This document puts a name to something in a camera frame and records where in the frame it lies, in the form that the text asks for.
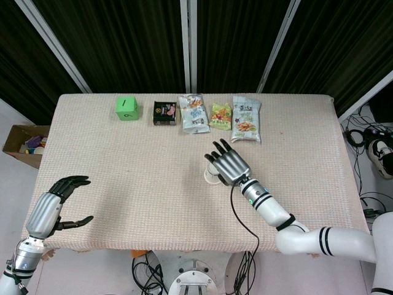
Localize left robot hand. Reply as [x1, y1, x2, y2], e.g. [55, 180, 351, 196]
[25, 175, 95, 240]

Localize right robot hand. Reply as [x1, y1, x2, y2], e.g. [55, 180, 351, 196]
[204, 138, 252, 187]

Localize white paper cup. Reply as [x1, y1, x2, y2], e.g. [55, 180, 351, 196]
[204, 163, 222, 186]

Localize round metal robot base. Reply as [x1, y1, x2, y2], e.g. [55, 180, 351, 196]
[167, 259, 219, 295]

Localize beige woven tablecloth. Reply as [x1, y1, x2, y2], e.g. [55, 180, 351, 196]
[22, 93, 370, 254]

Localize tall pale green snack bag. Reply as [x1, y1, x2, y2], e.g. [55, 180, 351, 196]
[230, 96, 262, 144]

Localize green orange snack bag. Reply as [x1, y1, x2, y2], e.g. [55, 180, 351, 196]
[209, 103, 232, 131]

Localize silver blue snack bag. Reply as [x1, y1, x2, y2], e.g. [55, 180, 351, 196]
[178, 93, 211, 135]

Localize cardboard box with toys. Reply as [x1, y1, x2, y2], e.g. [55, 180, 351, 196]
[2, 124, 51, 170]

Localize black snack box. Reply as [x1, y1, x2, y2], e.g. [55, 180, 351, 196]
[153, 101, 179, 127]

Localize green foam cube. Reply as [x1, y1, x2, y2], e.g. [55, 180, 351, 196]
[115, 96, 139, 120]

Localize black white sneaker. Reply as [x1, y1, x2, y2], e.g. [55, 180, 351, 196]
[368, 138, 393, 180]

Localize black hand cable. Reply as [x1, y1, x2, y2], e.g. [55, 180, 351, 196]
[230, 183, 260, 295]

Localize black cables under table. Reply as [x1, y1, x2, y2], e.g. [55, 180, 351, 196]
[131, 250, 168, 295]

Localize black floor cables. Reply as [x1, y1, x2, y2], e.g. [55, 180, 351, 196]
[339, 104, 393, 219]

